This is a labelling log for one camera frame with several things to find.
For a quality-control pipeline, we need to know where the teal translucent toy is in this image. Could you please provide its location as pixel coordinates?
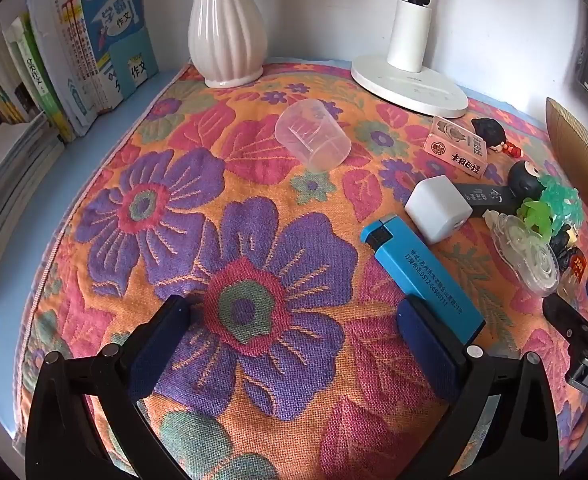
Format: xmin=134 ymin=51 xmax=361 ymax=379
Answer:
xmin=539 ymin=175 xmax=586 ymax=226

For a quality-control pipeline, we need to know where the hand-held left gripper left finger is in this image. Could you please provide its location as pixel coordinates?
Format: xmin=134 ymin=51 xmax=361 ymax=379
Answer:
xmin=26 ymin=295 xmax=192 ymax=480

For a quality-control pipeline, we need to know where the black-haired red figurine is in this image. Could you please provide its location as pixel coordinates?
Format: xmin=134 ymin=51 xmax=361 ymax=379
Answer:
xmin=471 ymin=117 xmax=524 ymax=160

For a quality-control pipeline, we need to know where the black toy figure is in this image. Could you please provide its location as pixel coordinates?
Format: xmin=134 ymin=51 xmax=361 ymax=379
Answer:
xmin=548 ymin=224 xmax=582 ymax=272

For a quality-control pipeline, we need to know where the blue lighter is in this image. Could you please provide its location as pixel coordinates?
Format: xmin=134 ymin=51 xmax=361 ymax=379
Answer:
xmin=360 ymin=214 xmax=486 ymax=341

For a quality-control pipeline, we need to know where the brown ribbed glass bowl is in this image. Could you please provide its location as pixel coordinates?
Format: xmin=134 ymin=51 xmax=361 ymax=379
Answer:
xmin=545 ymin=97 xmax=588 ymax=231

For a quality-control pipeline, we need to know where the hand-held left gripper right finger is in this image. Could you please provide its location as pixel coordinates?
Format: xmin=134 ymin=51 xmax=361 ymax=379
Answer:
xmin=396 ymin=296 xmax=560 ymax=480

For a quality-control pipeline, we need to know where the white ribbed vase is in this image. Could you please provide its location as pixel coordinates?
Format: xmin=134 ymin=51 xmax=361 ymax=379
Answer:
xmin=188 ymin=0 xmax=269 ymax=89

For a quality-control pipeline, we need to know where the floral woven cloth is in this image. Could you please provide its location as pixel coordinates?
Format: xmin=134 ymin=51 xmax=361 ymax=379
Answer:
xmin=14 ymin=60 xmax=588 ymax=480

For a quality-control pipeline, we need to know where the green translucent toy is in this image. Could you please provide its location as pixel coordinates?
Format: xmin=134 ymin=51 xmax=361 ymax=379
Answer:
xmin=519 ymin=199 xmax=560 ymax=238

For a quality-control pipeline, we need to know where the row of books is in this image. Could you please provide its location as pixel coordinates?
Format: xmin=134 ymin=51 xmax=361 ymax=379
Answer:
xmin=0 ymin=0 xmax=161 ymax=142

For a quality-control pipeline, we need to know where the clear correction tape dispenser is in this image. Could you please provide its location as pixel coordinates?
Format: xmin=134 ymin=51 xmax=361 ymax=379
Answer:
xmin=483 ymin=210 xmax=560 ymax=293

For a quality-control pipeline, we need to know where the clear plastic cup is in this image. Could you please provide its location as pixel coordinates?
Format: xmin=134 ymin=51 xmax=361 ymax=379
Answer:
xmin=275 ymin=100 xmax=353 ymax=175

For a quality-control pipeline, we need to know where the small round-head figurine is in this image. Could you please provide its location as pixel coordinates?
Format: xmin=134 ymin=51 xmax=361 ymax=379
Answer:
xmin=508 ymin=160 xmax=545 ymax=197

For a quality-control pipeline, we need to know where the white cube charger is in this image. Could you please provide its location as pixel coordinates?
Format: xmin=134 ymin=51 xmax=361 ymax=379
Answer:
xmin=404 ymin=175 xmax=475 ymax=245

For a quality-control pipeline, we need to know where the stack of white booklets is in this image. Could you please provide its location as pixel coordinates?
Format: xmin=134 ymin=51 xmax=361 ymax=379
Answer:
xmin=0 ymin=120 xmax=67 ymax=338

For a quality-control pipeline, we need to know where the pink card box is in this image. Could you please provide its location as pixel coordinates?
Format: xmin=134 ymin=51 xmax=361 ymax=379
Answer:
xmin=423 ymin=115 xmax=490 ymax=180

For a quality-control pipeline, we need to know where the white desk lamp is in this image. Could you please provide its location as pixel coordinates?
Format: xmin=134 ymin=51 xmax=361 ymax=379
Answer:
xmin=350 ymin=0 xmax=470 ymax=120

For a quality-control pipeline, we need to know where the small red label packet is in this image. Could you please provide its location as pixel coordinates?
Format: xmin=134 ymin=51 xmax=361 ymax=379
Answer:
xmin=569 ymin=252 xmax=588 ymax=283

